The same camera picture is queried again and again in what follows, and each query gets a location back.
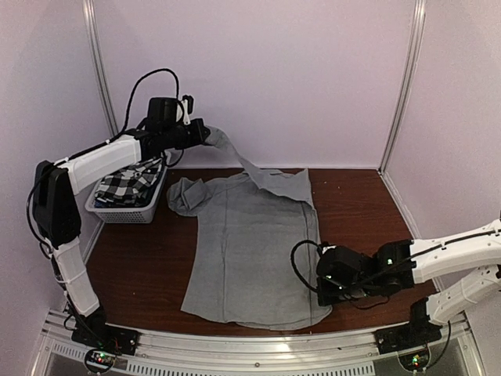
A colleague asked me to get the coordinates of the aluminium corner post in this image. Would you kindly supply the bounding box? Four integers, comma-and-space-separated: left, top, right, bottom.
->
82, 0, 118, 136
378, 0, 426, 175

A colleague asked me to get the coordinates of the black cable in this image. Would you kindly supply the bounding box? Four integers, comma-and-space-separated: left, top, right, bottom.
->
289, 239, 326, 293
117, 68, 182, 134

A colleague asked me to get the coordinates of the right black cable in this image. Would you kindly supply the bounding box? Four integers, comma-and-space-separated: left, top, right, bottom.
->
289, 239, 326, 293

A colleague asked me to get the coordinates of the white plastic basket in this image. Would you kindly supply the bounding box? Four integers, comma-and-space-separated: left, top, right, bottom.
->
85, 152, 171, 224

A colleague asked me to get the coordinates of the left aluminium corner post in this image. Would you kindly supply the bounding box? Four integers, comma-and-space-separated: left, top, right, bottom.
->
82, 0, 118, 136

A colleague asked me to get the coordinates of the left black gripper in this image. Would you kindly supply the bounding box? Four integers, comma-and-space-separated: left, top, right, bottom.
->
163, 117, 211, 150

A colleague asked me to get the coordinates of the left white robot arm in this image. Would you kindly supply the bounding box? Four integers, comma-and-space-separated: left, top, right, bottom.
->
28, 95, 211, 317

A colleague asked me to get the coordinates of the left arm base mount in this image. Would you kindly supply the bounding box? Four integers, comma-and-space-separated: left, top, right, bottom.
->
71, 325, 139, 374

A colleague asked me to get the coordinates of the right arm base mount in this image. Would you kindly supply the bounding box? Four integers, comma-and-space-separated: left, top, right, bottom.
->
374, 323, 442, 374

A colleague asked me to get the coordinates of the right aluminium corner post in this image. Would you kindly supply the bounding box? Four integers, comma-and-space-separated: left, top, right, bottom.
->
378, 0, 426, 175

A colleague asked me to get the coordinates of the left black cable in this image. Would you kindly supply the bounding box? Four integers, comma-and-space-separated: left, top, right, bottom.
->
117, 68, 182, 134

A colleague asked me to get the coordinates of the black white checkered shirt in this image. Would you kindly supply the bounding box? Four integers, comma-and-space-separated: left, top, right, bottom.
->
94, 158, 164, 208

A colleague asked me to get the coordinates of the grey long sleeve shirt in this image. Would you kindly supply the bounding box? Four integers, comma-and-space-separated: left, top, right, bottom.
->
166, 127, 334, 331

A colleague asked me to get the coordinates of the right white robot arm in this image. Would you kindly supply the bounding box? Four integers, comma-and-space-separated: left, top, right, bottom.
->
316, 219, 500, 346

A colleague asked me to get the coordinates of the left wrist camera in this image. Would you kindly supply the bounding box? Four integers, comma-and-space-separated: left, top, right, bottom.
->
176, 95, 194, 125

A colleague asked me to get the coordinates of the aluminium front rail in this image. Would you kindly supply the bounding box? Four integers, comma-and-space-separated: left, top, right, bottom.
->
27, 310, 486, 375

